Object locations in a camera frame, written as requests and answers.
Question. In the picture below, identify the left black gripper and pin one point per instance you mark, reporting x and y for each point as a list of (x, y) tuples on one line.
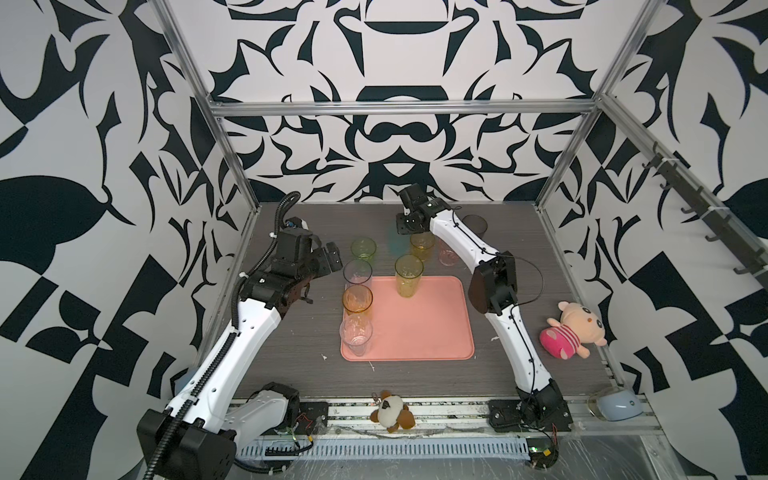
[(324, 265)]

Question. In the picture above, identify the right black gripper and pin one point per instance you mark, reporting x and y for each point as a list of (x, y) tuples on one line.
[(400, 224)]

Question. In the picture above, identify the teal translucent glass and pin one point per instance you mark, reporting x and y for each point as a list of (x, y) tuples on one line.
[(398, 244)]

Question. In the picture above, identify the dark grey glass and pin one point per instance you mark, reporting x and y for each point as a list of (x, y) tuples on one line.
[(476, 224)]

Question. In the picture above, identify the blue translucent glass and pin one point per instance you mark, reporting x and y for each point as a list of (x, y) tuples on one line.
[(357, 272)]

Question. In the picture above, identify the tall green glass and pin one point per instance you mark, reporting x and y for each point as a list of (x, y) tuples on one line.
[(408, 271)]

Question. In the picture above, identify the short green glass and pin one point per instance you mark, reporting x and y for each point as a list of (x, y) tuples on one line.
[(364, 248)]

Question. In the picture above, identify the orange translucent glass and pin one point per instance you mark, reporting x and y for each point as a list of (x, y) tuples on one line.
[(357, 302)]

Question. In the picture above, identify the clear glass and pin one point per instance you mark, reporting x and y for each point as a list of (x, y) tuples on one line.
[(355, 334)]

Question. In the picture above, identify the pink rectangular tray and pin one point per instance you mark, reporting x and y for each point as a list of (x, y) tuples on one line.
[(433, 325)]

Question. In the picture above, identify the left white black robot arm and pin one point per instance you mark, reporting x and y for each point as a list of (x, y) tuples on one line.
[(198, 435)]

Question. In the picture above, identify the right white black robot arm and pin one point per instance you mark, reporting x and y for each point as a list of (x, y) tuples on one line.
[(493, 292)]

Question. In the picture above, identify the yellow glass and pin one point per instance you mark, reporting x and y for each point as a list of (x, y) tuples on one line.
[(422, 245)]

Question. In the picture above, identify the pink glass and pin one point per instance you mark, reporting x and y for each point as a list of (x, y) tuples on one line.
[(447, 257)]

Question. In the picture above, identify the brown white plush toy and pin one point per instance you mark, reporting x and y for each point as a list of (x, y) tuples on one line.
[(392, 413)]

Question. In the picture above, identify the pink pig plush toy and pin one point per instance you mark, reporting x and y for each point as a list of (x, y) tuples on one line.
[(570, 334)]

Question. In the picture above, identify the green lit circuit board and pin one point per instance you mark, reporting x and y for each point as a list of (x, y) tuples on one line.
[(543, 453)]

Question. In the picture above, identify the light blue computer mouse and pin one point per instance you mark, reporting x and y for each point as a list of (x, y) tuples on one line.
[(615, 404)]

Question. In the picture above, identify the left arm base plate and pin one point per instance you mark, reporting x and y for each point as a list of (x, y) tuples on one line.
[(305, 417)]

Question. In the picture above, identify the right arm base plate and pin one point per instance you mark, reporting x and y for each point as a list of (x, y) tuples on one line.
[(513, 415)]

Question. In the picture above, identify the white cable duct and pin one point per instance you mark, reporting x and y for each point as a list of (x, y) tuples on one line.
[(327, 449)]

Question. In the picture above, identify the black hook rail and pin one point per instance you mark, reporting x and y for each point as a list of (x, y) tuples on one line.
[(701, 204)]

